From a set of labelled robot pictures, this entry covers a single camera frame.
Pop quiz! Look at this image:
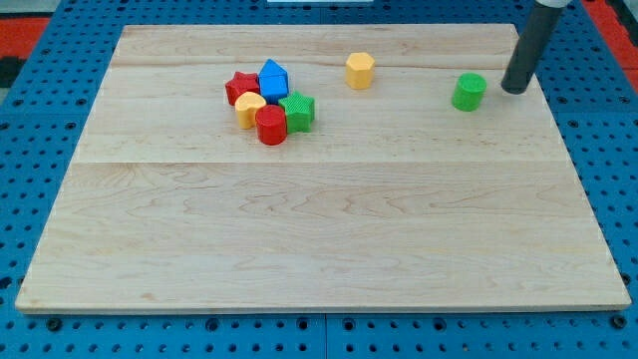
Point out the yellow heart block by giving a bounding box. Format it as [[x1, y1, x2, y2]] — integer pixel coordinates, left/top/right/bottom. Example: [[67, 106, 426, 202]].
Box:
[[234, 92, 266, 130]]

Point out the green star block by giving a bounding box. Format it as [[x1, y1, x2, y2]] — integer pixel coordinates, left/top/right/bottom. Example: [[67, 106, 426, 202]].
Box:
[[278, 91, 315, 134]]

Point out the green cylinder block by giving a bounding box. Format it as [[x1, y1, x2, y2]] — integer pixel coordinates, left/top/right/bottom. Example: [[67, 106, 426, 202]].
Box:
[[452, 73, 487, 112]]

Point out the red cylinder block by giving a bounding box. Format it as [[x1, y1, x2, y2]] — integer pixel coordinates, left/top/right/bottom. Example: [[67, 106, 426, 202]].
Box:
[[255, 105, 287, 146]]

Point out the red star block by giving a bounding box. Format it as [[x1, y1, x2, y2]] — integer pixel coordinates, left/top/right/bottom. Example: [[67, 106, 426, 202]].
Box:
[[224, 72, 260, 106]]

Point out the blue house-shaped block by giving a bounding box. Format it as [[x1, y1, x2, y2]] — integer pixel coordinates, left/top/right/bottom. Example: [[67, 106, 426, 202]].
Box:
[[258, 59, 289, 105]]

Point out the yellow hexagon block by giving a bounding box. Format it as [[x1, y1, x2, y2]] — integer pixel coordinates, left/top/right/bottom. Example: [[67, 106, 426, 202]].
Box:
[[345, 52, 375, 90]]

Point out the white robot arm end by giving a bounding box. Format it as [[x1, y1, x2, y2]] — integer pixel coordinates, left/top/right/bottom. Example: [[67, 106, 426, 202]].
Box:
[[534, 0, 572, 9]]

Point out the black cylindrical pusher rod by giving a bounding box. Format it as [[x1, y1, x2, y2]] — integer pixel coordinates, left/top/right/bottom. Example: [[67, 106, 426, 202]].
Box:
[[500, 1, 567, 95]]

